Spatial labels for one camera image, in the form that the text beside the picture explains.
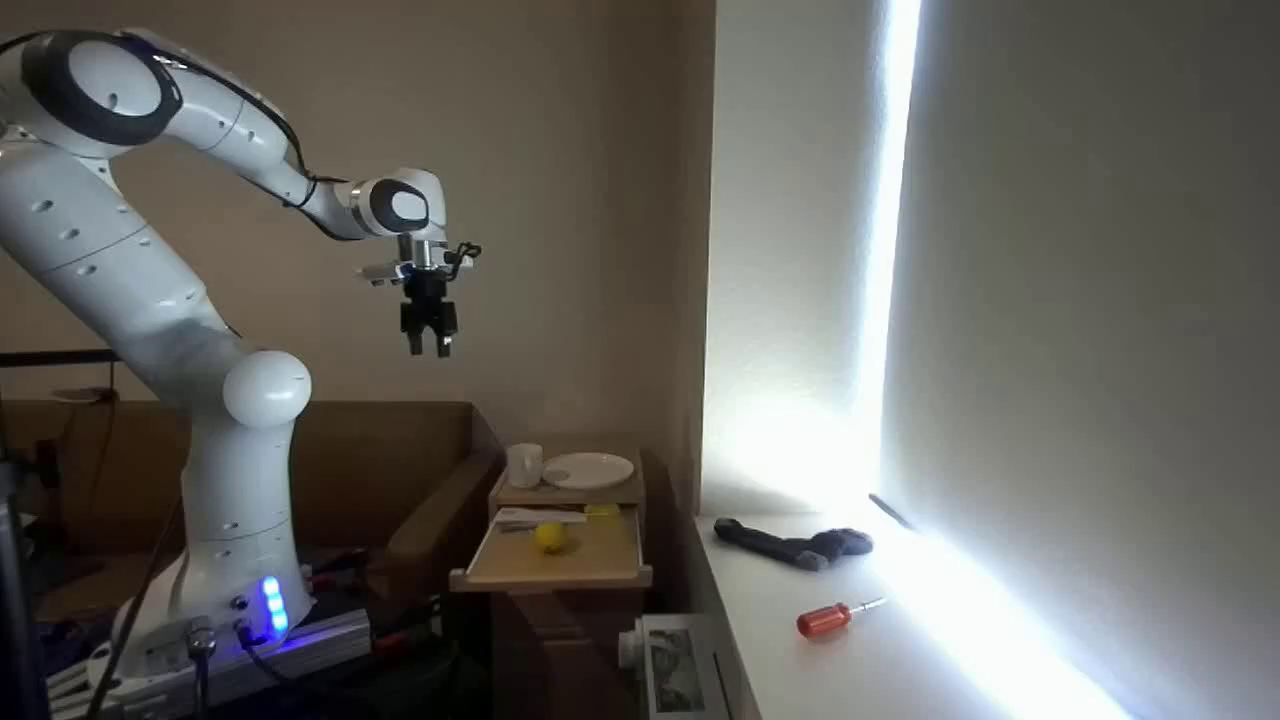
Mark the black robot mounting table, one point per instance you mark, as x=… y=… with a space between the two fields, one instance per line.
x=305 y=653

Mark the brown leather armchair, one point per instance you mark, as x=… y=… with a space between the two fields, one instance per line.
x=387 y=467

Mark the dark sock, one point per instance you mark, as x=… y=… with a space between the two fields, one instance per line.
x=795 y=542

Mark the small yellow object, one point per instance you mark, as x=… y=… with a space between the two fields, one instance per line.
x=601 y=511

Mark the yellow lemon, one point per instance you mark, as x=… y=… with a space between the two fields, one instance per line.
x=548 y=537

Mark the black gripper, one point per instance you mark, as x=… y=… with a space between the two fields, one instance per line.
x=428 y=307

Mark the white window sill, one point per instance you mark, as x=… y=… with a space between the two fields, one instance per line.
x=824 y=666

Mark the black camera stand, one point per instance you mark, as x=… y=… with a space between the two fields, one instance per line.
x=53 y=357

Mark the grey window blind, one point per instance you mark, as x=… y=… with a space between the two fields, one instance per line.
x=1095 y=294

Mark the wooden pull-out drawer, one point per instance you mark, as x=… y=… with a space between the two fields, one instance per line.
x=601 y=562

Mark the wooden nightstand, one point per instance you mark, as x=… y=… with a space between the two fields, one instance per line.
x=567 y=653

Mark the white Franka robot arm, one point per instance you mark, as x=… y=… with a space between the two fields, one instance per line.
x=105 y=264

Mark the white round plate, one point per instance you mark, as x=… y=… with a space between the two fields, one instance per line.
x=591 y=470

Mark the white mug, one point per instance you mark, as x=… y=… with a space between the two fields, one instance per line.
x=524 y=467

